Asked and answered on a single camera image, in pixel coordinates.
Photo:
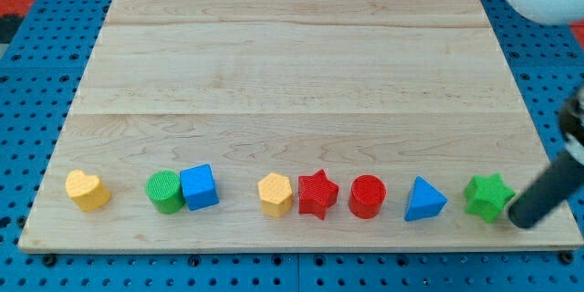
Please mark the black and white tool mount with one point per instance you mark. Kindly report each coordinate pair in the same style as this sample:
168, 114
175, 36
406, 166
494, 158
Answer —
571, 124

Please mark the dark cylindrical pusher stick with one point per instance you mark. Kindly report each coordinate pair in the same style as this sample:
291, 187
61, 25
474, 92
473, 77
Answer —
554, 185

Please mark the green star block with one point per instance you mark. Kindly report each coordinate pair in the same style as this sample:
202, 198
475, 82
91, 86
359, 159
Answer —
487, 196

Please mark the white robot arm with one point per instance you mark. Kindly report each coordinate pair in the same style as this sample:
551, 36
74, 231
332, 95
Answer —
549, 12

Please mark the red star block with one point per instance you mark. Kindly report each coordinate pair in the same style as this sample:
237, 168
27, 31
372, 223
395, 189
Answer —
316, 193

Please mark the blue triangle block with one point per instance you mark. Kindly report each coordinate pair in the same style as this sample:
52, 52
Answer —
424, 201

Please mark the red cylinder block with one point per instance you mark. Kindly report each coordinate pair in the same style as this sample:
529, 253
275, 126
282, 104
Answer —
367, 195

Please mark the yellow hexagon block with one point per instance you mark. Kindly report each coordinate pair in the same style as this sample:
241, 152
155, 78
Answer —
275, 194

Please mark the wooden board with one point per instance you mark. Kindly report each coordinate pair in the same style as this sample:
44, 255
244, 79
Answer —
390, 88

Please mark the blue cube block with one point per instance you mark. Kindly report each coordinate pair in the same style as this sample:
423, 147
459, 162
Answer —
198, 187

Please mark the green cylinder block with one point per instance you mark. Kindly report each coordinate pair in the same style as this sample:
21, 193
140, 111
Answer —
164, 190

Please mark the yellow heart block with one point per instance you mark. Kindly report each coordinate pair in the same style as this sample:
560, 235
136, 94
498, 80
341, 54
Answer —
87, 192

